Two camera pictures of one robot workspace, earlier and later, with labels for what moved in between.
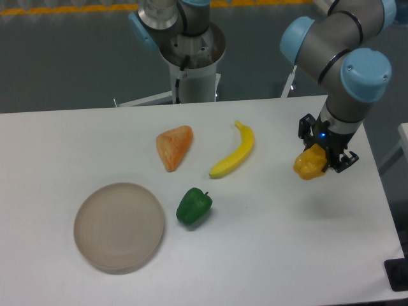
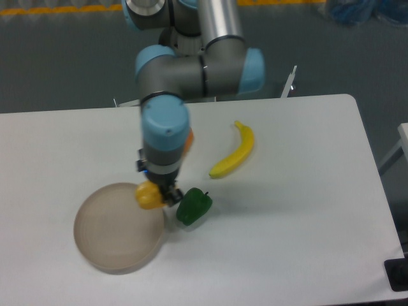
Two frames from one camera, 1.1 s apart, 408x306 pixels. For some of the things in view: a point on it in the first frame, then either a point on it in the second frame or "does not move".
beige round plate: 119,225 does not move
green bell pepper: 193,206 does not move
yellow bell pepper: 310,162 to 148,196
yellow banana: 247,141 does not move
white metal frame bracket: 289,84 does not move
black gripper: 335,143 to 174,194
